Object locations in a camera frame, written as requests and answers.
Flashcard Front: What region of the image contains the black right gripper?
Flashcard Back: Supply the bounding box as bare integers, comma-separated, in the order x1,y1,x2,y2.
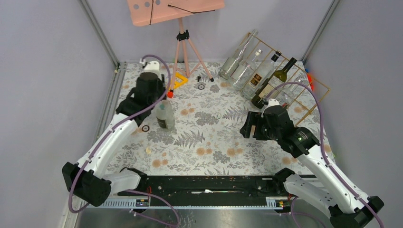
239,111,281,142

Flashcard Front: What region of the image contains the frosted champagne bottle dark label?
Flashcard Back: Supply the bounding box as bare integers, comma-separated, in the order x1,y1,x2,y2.
155,99,175,130

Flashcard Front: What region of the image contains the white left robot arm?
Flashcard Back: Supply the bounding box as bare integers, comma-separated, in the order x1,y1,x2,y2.
62,70,166,213

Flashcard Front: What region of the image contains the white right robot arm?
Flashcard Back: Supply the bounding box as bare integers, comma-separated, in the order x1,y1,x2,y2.
240,105,384,228

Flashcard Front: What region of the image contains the clear bottle black cap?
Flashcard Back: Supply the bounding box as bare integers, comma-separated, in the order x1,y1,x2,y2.
241,51,282,100

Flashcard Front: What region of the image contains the clear bottle silver cap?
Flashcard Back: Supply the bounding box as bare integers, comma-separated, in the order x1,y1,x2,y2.
230,49,262,90

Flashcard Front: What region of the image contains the dark green wine bottle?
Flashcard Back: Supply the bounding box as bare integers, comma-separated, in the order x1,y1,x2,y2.
251,57,297,108

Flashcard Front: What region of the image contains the tall clear glass bottle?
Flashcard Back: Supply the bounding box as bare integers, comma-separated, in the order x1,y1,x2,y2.
218,29,259,80

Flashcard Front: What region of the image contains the red object behind rack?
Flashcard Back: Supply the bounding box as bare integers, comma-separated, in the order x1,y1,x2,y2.
305,68,315,91

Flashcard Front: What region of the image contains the floral table cloth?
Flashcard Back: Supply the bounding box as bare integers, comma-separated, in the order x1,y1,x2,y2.
107,62,310,176

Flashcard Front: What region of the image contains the black orange poker chip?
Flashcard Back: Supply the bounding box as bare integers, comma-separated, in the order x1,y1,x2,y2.
142,125,150,132

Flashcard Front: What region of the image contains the pink music stand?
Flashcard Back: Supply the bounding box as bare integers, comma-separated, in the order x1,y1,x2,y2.
127,0,225,82

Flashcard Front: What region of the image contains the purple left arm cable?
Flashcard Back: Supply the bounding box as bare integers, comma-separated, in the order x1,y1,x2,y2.
67,55,172,215

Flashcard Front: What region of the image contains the yellow triangle frame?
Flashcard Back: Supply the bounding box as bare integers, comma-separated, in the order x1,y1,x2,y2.
170,73,188,90

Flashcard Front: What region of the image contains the gold wire wine rack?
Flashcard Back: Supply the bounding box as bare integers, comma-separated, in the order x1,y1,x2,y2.
240,32,330,125

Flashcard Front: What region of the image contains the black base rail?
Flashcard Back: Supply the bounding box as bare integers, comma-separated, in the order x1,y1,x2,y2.
118,176,294,208

